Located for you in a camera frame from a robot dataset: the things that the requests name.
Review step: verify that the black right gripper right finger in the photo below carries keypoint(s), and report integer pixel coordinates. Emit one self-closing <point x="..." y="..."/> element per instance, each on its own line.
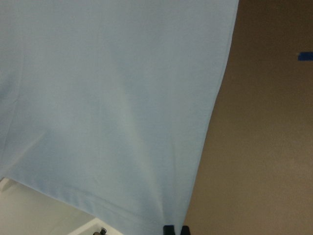
<point x="185" y="230"/>

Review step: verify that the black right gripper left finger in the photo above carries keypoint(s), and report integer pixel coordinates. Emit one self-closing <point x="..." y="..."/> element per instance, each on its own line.
<point x="168" y="230"/>

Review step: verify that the light blue t-shirt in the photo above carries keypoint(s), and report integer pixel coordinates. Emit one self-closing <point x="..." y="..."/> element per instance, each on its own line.
<point x="105" y="104"/>

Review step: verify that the blue tape grid lines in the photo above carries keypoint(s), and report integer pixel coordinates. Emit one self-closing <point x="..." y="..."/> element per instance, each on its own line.
<point x="305" y="56"/>

